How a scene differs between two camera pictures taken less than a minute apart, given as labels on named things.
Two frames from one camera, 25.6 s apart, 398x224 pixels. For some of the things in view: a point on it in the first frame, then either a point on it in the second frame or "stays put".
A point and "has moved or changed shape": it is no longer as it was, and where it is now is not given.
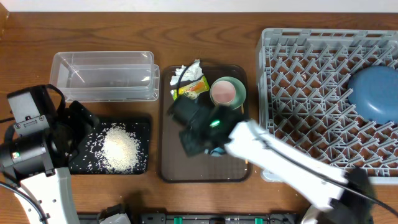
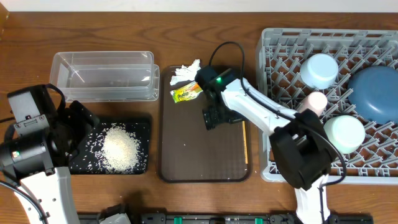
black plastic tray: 119,145 stays put
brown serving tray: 176,167 stays put
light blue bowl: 217,152 → 319,71
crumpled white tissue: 193,71 stays put
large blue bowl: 373,93 stays put
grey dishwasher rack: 303,77 stays put
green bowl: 228,91 has moved or changed shape
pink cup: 222,92 has moved or changed shape
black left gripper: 83,126 stays put
